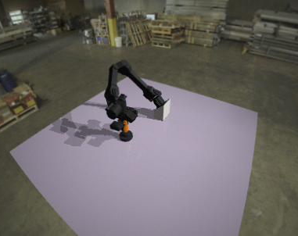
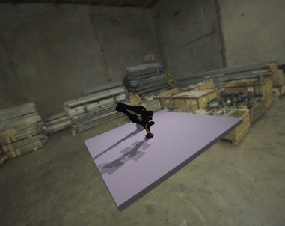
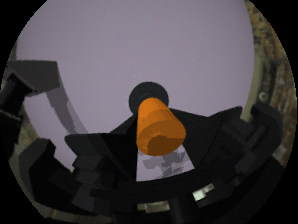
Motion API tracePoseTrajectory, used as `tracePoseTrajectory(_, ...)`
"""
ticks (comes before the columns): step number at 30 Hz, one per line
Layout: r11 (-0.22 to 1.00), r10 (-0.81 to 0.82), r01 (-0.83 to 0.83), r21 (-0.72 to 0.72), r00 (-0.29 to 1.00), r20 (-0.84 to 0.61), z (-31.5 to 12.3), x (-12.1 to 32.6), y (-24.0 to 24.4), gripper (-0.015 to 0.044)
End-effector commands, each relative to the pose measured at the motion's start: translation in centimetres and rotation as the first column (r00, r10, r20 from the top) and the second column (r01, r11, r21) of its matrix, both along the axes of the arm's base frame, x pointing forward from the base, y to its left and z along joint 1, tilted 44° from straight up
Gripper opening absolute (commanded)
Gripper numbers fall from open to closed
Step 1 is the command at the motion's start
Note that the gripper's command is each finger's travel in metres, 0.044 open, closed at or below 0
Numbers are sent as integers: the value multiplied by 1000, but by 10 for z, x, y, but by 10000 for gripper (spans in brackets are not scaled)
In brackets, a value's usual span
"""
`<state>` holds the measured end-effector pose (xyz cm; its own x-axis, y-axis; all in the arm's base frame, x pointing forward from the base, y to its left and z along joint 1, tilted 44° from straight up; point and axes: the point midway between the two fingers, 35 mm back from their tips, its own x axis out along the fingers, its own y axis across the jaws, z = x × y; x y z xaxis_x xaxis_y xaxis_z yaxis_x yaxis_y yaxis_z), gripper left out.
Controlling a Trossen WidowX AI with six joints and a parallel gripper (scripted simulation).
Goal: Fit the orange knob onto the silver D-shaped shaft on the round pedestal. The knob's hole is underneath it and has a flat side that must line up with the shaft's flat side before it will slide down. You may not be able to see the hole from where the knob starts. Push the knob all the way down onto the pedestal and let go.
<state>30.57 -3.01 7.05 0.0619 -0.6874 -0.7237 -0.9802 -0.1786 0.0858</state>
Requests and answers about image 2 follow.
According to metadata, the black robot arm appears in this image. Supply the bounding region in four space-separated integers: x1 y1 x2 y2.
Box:
115 103 153 124

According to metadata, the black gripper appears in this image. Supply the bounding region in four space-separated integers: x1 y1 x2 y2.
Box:
138 117 155 131

